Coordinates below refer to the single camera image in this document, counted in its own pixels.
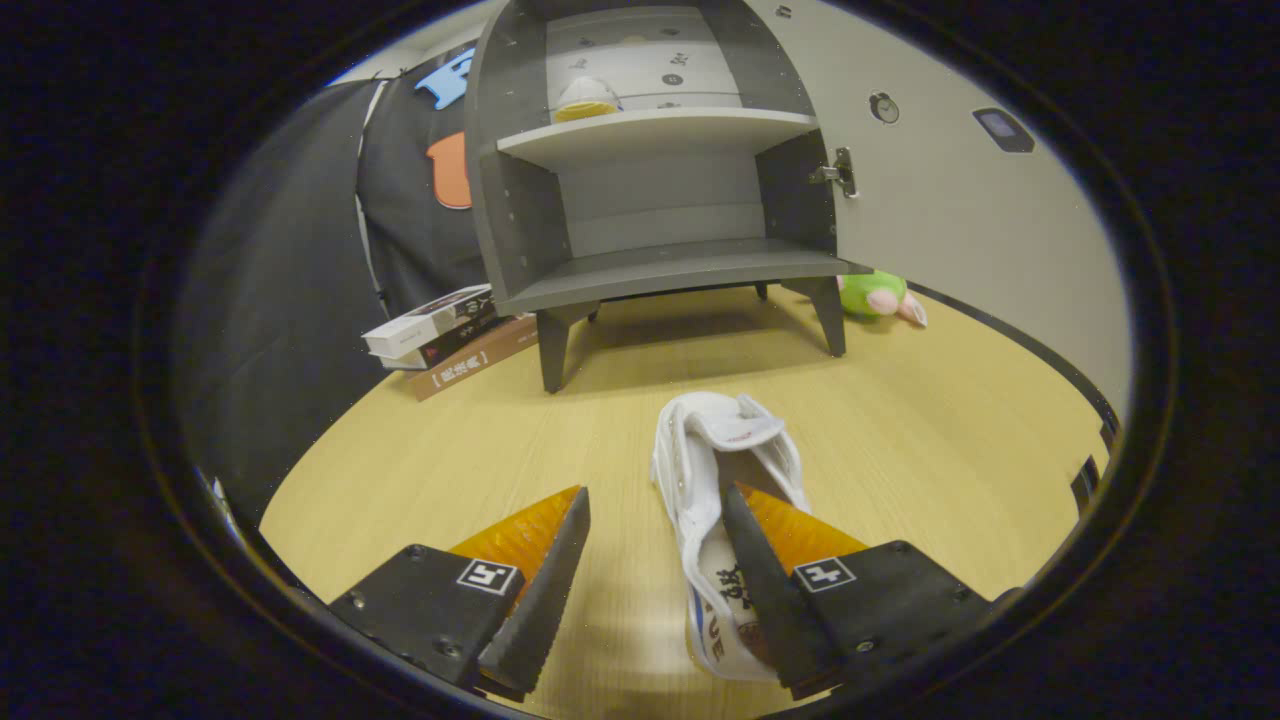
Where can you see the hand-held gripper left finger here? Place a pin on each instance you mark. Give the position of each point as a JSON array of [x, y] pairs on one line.
[[545, 610]]

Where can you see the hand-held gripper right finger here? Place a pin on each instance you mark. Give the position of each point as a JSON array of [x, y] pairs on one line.
[[770, 600]]

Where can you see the white shoe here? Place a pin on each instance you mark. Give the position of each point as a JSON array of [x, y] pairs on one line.
[[588, 98], [690, 470]]

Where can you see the grey shoe cabinet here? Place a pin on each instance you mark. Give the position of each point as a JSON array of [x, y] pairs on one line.
[[660, 268]]

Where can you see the beige shoe cabinet door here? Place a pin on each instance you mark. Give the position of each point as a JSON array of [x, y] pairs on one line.
[[960, 230]]

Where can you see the metal door hinge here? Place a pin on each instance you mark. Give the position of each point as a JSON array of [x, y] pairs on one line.
[[843, 172]]

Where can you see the brown book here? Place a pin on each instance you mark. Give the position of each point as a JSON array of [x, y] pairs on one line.
[[475, 362]]

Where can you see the black book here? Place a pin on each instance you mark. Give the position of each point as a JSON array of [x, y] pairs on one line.
[[465, 335]]

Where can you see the white book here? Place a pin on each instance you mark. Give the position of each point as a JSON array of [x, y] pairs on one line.
[[420, 325]]

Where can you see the green plush toy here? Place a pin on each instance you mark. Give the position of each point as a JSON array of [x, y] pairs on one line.
[[868, 292]]

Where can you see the black backdrop cloth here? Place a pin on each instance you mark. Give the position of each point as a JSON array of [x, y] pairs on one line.
[[290, 300]]

